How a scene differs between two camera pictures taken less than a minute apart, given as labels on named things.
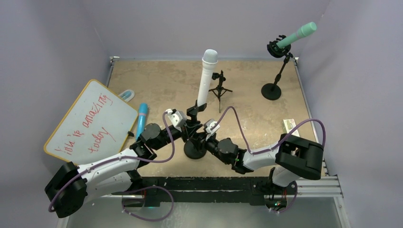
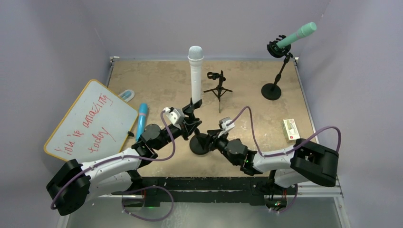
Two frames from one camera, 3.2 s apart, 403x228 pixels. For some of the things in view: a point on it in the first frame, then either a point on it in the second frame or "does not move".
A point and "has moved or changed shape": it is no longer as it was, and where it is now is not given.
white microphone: [209, 58] to [196, 57]
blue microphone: [142, 119] does not move
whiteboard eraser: [127, 95] does not move
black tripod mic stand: [220, 90] does not move
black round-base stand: [193, 149] has moved or changed shape
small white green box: [288, 125] does not move
